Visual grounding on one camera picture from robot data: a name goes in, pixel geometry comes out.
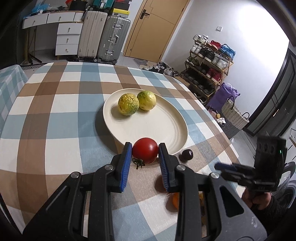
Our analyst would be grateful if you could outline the orange tangerine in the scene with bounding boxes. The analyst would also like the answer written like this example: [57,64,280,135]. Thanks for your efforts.
[171,193,179,210]

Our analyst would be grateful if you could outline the dark plum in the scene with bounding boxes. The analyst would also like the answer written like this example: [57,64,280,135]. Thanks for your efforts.
[181,149,194,162]

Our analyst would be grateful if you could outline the red tomato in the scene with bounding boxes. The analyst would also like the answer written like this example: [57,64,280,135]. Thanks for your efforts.
[132,138,158,169]

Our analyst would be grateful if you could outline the person's hand on other gripper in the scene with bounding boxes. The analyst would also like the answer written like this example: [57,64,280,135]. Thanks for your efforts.
[241,188,271,210]

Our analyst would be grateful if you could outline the woven basket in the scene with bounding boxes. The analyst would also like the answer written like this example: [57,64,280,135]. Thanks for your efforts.
[221,96,250,139]

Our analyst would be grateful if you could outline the large cream plate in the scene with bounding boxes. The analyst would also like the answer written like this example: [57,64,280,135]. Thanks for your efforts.
[102,88,188,155]

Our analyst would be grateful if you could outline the purple bag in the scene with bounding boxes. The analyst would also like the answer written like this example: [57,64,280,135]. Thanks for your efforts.
[207,82,240,113]

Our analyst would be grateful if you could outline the checkered brown blue tablecloth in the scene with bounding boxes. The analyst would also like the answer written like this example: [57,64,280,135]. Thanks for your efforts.
[1,62,238,230]

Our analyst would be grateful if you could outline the smooth yellow-green fruit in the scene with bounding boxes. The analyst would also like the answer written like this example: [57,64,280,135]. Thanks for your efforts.
[137,90,157,111]

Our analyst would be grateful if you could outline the wrinkled yellow-green fruit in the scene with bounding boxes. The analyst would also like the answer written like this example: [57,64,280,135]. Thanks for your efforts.
[117,93,139,116]

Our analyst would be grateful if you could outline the wooden shoe rack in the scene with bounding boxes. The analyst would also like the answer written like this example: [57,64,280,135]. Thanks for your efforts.
[181,35,236,105]

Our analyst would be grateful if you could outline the teal checkered side tablecloth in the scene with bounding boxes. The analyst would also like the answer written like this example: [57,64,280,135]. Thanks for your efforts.
[0,65,28,133]

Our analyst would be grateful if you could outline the wooden door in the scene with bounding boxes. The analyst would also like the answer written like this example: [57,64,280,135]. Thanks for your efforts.
[123,1,189,62]

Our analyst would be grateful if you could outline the silver grey suitcase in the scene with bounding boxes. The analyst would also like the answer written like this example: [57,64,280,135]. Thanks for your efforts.
[97,16,130,64]

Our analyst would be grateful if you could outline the stacked shoe boxes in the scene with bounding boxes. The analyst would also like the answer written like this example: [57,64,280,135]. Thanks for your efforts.
[112,0,130,18]

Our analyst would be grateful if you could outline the white drawer desk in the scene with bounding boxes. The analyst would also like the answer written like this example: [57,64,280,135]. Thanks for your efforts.
[22,11,84,56]

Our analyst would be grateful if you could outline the beige suitcase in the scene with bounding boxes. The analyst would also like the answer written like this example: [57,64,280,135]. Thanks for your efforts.
[77,11,107,59]

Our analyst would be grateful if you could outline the teal suitcase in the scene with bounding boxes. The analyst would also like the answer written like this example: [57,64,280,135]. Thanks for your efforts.
[92,0,114,9]

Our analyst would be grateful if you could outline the wall light switch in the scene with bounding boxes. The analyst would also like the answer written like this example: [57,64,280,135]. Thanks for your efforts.
[216,26,223,32]

